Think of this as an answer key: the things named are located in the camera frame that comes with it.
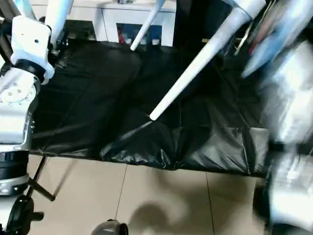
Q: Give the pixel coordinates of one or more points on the white plastic table leg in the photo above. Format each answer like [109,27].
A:
[195,63]
[60,14]
[146,27]
[27,7]

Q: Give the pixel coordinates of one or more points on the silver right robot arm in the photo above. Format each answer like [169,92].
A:
[291,110]

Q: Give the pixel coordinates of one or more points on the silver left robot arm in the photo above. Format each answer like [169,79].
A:
[14,117]

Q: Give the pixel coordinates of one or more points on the white cabinet with glass doors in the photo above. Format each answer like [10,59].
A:
[110,19]

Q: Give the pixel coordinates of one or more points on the black box with beige label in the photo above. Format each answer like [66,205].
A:
[190,19]

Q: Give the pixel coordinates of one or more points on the grey curtain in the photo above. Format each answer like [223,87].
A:
[3,7]

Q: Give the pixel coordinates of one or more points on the black mat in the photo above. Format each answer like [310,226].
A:
[122,98]

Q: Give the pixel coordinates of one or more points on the dark robot foot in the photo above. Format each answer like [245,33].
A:
[110,227]

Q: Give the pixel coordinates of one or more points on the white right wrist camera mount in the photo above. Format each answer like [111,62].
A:
[271,44]

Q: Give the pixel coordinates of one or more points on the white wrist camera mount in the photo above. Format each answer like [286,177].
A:
[271,44]
[29,46]

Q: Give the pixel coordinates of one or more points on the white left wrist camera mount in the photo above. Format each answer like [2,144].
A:
[29,46]

